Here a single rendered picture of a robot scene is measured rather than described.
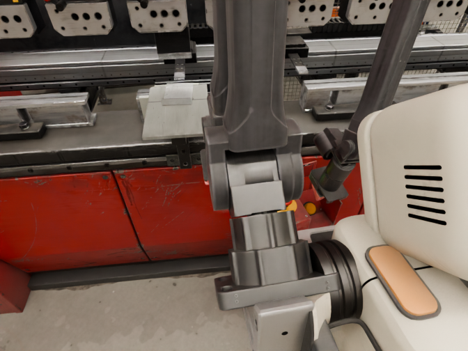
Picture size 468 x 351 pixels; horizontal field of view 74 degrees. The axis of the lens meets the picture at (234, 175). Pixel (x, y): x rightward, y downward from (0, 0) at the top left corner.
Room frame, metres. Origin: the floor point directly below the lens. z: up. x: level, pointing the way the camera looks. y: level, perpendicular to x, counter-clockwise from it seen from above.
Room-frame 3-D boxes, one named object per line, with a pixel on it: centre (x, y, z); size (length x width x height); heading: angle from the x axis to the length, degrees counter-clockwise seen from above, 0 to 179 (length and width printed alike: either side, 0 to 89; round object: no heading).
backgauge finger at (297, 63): (1.12, -0.22, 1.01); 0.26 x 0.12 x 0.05; 6
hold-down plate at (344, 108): (0.93, -0.43, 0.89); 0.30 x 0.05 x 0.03; 96
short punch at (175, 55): (0.93, 0.18, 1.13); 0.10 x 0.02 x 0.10; 96
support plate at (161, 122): (0.78, 0.16, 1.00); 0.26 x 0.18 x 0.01; 6
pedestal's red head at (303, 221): (0.62, -0.19, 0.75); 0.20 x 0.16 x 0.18; 109
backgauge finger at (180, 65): (1.08, 0.19, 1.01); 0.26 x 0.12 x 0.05; 6
